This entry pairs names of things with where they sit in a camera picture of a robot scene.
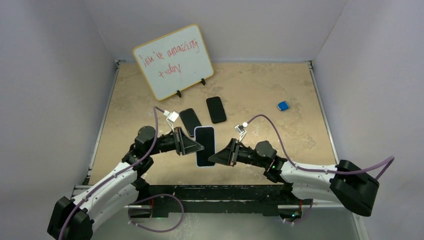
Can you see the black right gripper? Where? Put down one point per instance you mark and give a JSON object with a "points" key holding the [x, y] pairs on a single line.
{"points": [[229, 155]]}

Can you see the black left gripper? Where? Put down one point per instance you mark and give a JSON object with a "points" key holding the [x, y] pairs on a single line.
{"points": [[183, 144]]}

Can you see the light blue phone case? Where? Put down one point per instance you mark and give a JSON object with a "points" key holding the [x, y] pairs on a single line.
{"points": [[205, 146]]}

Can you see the silver-edged black-screen phone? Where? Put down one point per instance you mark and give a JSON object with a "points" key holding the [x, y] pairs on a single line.
{"points": [[190, 122]]}

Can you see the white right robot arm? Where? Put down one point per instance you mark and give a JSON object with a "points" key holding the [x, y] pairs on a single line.
{"points": [[343, 183]]}

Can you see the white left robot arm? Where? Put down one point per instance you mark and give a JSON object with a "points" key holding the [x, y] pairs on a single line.
{"points": [[79, 217]]}

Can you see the blue whiteboard eraser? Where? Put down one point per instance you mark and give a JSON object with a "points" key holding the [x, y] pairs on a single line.
{"points": [[283, 106]]}

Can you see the yellow-framed whiteboard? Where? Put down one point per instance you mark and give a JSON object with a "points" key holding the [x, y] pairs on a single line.
{"points": [[175, 61]]}

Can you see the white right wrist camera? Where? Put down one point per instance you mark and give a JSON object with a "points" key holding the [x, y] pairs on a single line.
{"points": [[241, 130]]}

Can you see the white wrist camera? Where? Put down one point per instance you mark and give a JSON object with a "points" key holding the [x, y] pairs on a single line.
{"points": [[241, 130], [171, 117]]}

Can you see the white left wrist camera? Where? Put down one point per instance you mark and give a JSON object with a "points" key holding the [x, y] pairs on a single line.
{"points": [[171, 117]]}

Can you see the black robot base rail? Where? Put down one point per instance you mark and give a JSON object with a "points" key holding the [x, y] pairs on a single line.
{"points": [[268, 200]]}

